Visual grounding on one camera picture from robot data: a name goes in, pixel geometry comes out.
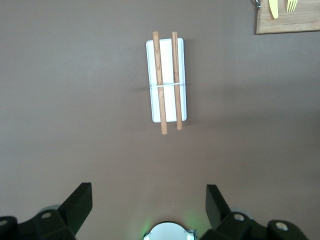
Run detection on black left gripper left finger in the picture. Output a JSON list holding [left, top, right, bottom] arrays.
[[0, 182, 94, 240]]

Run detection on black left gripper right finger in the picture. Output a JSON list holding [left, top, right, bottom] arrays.
[[199, 184, 310, 240]]

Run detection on wooden rod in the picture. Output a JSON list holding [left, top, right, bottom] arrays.
[[152, 31, 168, 135], [171, 31, 183, 131]]

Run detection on white rack base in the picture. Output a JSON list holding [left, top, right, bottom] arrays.
[[145, 37, 188, 123]]

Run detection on wooden cutting board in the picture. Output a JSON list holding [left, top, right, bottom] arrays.
[[252, 0, 320, 35]]

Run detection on yellow knife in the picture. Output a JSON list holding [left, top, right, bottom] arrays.
[[268, 0, 279, 20]]

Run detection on yellow fork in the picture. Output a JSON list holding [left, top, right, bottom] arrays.
[[286, 0, 299, 13]]

